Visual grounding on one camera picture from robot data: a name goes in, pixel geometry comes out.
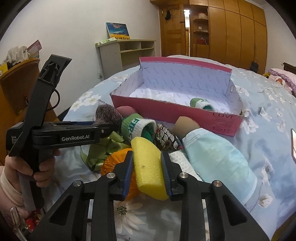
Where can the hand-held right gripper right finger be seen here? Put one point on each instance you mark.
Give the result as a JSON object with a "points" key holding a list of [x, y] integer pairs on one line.
{"points": [[165, 176]]}

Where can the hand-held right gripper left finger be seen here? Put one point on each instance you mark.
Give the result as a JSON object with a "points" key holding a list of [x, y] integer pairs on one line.
{"points": [[128, 176]]}

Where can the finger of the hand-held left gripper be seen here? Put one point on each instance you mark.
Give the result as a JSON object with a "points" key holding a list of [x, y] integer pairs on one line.
{"points": [[74, 123], [108, 132]]}

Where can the purple knit sock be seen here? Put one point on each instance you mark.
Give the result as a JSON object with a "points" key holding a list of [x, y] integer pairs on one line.
{"points": [[107, 114]]}

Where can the yellow sponge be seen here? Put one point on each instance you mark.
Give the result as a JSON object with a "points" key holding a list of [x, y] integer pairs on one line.
{"points": [[148, 166]]}

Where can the white waffle cloth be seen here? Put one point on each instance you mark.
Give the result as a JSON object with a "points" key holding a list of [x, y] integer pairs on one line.
{"points": [[180, 160]]}

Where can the green white sock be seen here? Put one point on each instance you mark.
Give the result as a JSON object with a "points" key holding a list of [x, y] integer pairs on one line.
{"points": [[134, 126], [201, 104]]}

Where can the pink sock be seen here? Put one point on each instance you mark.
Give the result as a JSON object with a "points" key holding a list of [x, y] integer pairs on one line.
{"points": [[126, 110]]}

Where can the dark patterned cloth pouch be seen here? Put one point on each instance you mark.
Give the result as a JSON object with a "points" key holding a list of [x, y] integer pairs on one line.
{"points": [[165, 138]]}

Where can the light blue sock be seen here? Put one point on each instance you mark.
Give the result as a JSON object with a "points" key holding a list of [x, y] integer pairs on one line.
{"points": [[215, 162]]}

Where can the pink cardboard box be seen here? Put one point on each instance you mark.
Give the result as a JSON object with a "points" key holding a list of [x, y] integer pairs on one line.
{"points": [[208, 122]]}

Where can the person's left forearm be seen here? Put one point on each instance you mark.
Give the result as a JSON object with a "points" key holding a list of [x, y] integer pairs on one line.
{"points": [[7, 185]]}

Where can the person's left hand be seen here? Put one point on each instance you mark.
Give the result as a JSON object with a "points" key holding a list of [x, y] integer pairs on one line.
{"points": [[20, 165]]}

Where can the orange ribbon bow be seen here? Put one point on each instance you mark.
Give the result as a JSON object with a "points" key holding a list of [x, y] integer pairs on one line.
{"points": [[115, 157]]}

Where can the beige makeup puff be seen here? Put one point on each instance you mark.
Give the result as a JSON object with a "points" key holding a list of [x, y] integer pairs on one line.
{"points": [[185, 126]]}

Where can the wooden cabinet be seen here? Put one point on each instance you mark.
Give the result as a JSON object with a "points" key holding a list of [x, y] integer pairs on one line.
{"points": [[16, 92]]}

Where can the beige shelf desk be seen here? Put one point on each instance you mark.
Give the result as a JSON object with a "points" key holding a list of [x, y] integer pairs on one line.
{"points": [[111, 58]]}

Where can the yellow box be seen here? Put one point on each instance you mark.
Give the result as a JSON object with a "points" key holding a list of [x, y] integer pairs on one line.
{"points": [[3, 69]]}

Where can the red patterned cloth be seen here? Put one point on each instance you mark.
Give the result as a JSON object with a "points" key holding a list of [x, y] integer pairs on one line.
{"points": [[34, 221]]}

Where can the pink book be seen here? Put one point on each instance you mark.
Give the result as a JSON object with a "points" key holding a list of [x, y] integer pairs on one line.
{"points": [[34, 47]]}

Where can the green white packet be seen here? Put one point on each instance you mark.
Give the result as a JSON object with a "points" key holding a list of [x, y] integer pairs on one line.
{"points": [[106, 41]]}

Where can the white crumpled cloth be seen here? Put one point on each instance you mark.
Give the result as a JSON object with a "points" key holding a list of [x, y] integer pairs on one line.
{"points": [[17, 54]]}

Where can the blue yellow painting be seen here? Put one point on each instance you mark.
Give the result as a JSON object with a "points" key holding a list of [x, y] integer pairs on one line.
{"points": [[118, 31]]}

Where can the wooden door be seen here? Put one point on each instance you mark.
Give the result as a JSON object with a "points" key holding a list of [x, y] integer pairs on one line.
{"points": [[173, 34]]}

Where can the red ornament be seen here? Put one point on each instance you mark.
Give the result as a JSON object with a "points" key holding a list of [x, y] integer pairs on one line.
{"points": [[201, 41]]}

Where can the black hanging bag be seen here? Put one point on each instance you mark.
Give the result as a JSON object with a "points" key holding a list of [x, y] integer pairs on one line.
{"points": [[168, 15]]}

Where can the black bag on wardrobe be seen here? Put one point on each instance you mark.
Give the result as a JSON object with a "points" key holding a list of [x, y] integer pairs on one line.
{"points": [[254, 66]]}

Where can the yellow toy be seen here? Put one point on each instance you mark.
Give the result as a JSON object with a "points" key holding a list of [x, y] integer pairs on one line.
{"points": [[267, 74]]}

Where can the white round box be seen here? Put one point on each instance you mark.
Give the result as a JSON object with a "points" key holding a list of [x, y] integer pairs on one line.
{"points": [[202, 16]]}

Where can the pink frilled pillow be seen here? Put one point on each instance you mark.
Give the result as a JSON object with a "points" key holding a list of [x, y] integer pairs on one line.
{"points": [[284, 77]]}

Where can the wooden wardrobe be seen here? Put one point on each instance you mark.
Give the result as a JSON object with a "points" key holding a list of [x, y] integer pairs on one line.
{"points": [[231, 34]]}

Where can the dark wooden headboard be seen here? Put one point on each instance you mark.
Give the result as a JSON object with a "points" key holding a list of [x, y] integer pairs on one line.
{"points": [[290, 67]]}

